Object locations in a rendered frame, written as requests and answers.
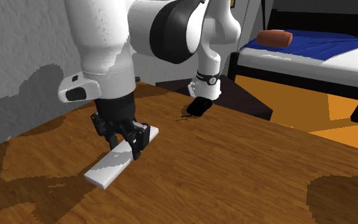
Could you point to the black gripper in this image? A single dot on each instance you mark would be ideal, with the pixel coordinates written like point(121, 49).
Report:
point(115, 108)

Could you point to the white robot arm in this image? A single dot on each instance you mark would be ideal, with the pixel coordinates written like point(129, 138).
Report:
point(104, 46)

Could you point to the white flat rectangular block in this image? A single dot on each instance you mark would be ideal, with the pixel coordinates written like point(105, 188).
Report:
point(110, 169)

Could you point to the black bed with blue blanket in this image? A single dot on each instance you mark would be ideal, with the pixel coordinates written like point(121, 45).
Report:
point(290, 62)

